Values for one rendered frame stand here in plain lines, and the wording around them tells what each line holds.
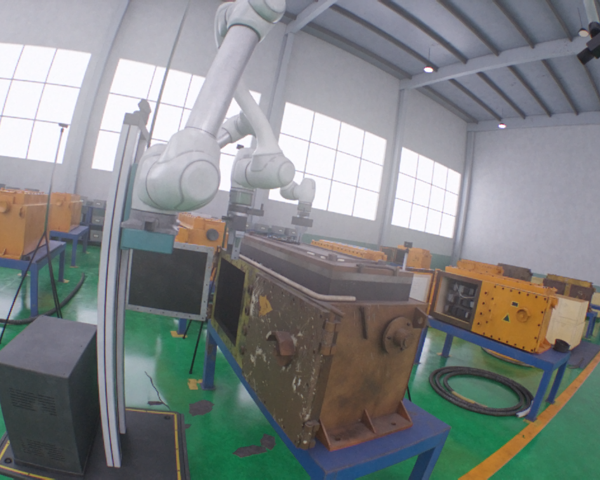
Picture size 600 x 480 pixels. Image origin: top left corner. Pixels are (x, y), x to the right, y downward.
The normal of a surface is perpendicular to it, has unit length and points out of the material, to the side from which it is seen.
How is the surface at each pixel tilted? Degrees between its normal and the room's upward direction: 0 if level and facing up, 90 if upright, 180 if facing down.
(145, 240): 90
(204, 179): 96
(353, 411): 90
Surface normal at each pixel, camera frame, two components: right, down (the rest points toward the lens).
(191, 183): 0.71, 0.23
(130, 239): 0.34, 0.10
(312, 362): -0.87, -0.12
